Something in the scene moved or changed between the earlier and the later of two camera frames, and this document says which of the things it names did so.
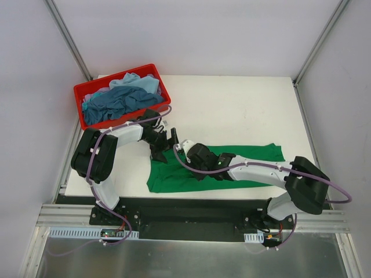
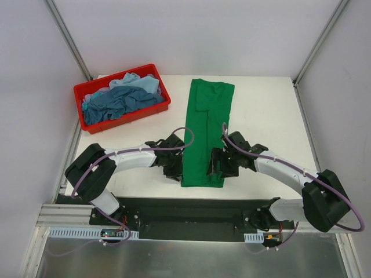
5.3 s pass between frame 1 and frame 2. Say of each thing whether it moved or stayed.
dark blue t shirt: stayed
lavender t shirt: stayed
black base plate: stayed
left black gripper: moved
